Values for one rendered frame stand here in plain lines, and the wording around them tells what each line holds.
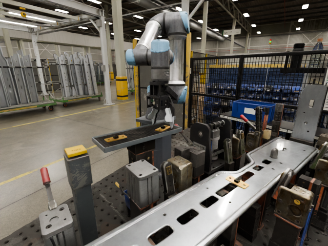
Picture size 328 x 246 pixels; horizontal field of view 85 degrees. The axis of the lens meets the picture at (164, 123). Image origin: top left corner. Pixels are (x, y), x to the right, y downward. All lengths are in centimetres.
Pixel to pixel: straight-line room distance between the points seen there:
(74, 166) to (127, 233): 27
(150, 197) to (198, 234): 18
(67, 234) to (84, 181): 20
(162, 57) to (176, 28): 44
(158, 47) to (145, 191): 52
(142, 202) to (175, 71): 79
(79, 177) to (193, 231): 41
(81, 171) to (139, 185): 22
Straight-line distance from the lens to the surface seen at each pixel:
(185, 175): 71
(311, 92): 137
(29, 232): 116
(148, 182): 60
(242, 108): 163
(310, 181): 97
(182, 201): 66
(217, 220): 62
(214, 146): 95
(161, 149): 123
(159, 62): 74
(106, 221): 106
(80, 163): 68
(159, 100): 72
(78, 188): 73
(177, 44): 116
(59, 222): 57
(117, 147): 67
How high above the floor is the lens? 143
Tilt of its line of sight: 17 degrees down
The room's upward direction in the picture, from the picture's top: straight up
